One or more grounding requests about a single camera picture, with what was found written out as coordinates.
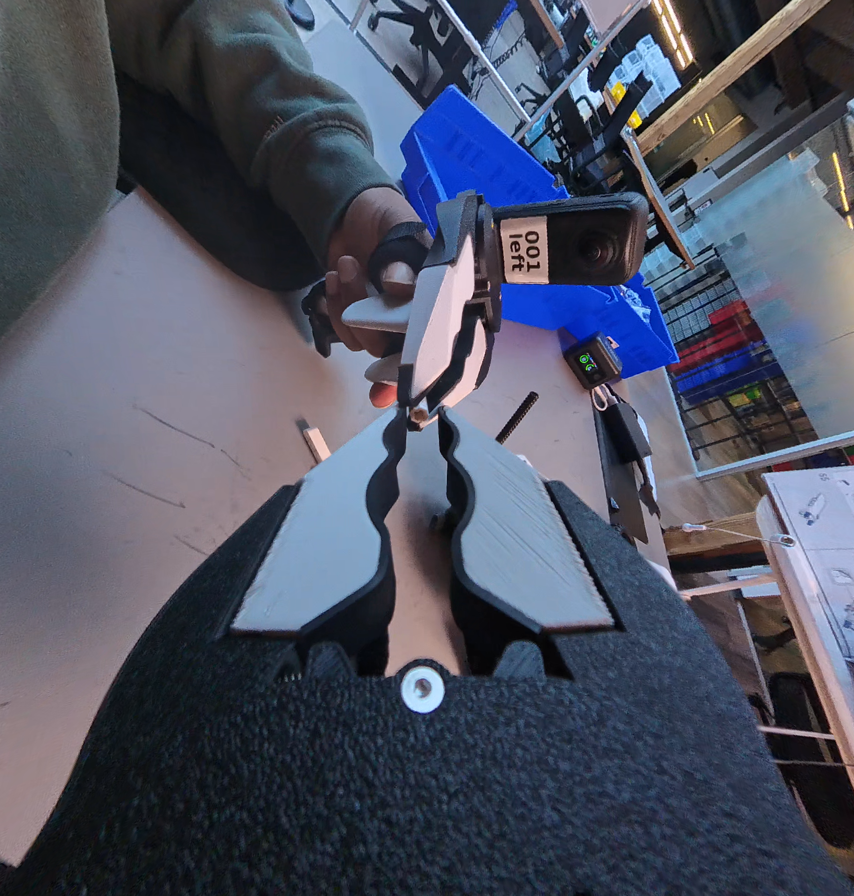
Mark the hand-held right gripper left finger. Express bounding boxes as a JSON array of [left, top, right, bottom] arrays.
[[231, 409, 407, 659]]

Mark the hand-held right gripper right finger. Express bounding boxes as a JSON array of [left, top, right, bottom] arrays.
[[438, 411, 620, 655]]

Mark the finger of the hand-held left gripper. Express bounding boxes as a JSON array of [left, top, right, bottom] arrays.
[[396, 250, 481, 421]]

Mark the white brick-built truck model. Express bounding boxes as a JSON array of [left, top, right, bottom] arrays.
[[494, 390, 540, 446]]

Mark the instruction booklet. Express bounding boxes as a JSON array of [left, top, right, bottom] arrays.
[[761, 467, 854, 701]]

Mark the person's left forearm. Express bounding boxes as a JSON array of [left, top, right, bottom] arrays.
[[105, 0, 400, 288]]

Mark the black desk mat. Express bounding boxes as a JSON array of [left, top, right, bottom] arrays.
[[593, 399, 666, 547]]

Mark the grey desk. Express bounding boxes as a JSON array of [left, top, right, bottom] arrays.
[[0, 187, 680, 869]]

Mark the person's left hand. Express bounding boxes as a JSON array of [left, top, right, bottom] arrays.
[[324, 187, 435, 407]]

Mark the black device green display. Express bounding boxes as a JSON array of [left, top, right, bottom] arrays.
[[565, 336, 624, 390]]

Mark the black power adapter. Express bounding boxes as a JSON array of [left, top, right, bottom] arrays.
[[602, 404, 659, 484]]

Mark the wire mesh storage rack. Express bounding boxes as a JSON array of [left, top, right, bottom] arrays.
[[651, 245, 827, 470]]

